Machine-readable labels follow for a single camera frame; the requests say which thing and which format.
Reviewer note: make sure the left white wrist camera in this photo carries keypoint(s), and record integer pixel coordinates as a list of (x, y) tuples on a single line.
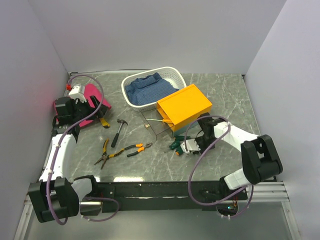
[(77, 92)]

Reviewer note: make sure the dark green screwdriver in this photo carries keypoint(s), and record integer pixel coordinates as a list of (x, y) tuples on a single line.
[(182, 138)]

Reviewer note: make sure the aluminium frame rail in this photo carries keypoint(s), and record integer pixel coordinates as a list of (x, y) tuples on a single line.
[(262, 193)]

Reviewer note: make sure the black base beam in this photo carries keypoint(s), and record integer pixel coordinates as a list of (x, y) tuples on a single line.
[(169, 195)]

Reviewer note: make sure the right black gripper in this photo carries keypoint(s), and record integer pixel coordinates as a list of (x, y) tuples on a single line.
[(197, 140)]

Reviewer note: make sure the orange black combination pliers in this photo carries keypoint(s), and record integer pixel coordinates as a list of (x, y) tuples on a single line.
[(140, 148)]

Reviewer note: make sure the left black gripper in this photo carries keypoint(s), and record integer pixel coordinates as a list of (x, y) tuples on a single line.
[(99, 113)]

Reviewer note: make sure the blue checkered shirt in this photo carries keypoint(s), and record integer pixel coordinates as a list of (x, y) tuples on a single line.
[(149, 89)]

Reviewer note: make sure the yellow needle nose pliers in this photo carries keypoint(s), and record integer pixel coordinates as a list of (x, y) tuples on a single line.
[(104, 155)]

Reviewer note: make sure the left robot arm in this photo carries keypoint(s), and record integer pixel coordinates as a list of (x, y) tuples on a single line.
[(54, 196)]

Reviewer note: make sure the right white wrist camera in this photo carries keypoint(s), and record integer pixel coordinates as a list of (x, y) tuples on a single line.
[(190, 146)]

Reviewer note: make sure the yellow drawer cabinet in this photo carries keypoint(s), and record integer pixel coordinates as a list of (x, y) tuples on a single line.
[(183, 107)]

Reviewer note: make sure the yellow black tape measure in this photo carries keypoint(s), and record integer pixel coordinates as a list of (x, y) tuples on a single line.
[(104, 123)]

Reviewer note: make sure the white plastic basket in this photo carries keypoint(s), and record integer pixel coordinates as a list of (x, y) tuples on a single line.
[(168, 73)]

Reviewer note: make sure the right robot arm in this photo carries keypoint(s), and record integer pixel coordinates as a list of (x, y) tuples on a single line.
[(259, 157)]

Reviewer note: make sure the black handled hammer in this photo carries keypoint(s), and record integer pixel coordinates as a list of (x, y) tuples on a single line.
[(116, 137)]

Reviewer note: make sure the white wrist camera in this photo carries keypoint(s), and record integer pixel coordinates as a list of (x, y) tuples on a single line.
[(77, 92), (190, 146)]

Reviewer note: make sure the green orange stubby screwdriver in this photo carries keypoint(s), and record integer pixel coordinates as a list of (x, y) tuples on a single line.
[(179, 151)]

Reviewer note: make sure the pink folded towel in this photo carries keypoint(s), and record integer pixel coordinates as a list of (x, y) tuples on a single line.
[(64, 107)]

